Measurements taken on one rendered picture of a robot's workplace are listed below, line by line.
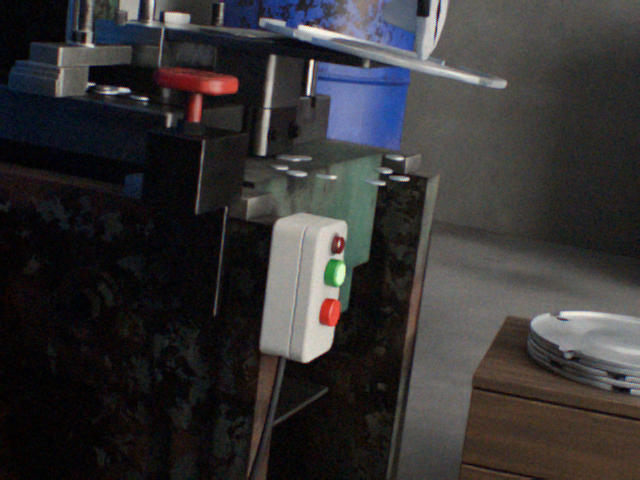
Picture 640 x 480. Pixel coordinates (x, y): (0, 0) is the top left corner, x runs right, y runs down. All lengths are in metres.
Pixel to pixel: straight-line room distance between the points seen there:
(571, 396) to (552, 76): 3.09
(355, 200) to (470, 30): 3.28
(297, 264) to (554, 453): 0.70
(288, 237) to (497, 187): 3.67
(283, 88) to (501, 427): 0.60
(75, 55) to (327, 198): 0.34
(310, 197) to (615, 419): 0.57
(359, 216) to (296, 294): 0.43
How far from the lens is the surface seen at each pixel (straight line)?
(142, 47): 1.56
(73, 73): 1.43
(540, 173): 4.87
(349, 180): 1.63
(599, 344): 1.96
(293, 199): 1.47
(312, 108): 1.72
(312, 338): 1.29
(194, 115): 1.23
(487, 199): 4.93
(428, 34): 1.48
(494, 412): 1.86
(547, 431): 1.85
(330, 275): 1.28
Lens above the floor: 0.87
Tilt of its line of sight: 12 degrees down
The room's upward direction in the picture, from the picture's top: 7 degrees clockwise
